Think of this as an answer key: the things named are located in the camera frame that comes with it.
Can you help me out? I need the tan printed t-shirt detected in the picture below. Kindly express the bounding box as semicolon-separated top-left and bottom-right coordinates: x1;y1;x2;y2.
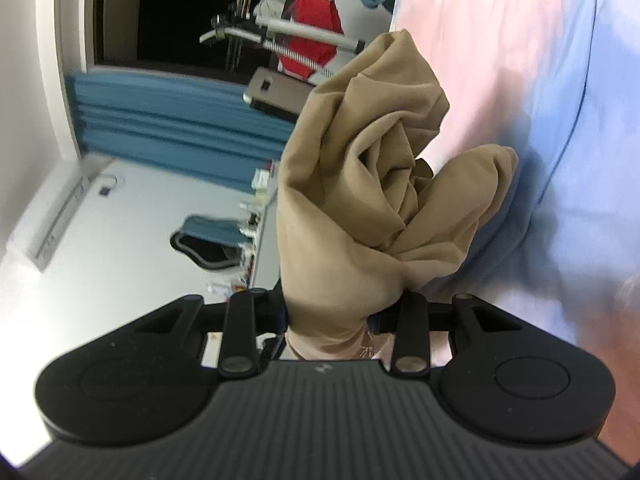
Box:
277;30;518;360

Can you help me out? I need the white dressing table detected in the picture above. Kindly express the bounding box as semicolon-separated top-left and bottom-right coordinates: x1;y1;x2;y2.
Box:
204;159;282;361

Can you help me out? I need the wavy black-framed mirror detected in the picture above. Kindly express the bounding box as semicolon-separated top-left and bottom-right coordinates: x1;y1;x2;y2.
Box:
169;214;250;271

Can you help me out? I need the left blue curtain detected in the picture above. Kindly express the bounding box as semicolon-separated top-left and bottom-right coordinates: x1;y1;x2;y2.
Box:
65;70;294;192

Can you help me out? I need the garment steamer stand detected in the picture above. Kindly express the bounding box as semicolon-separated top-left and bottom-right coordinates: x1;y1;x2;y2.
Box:
198;15;367;77

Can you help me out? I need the pastel tie-dye bed sheet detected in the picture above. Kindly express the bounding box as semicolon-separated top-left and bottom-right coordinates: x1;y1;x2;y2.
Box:
392;0;639;463

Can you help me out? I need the red garment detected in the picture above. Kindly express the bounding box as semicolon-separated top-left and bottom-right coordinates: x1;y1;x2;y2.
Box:
278;0;344;79

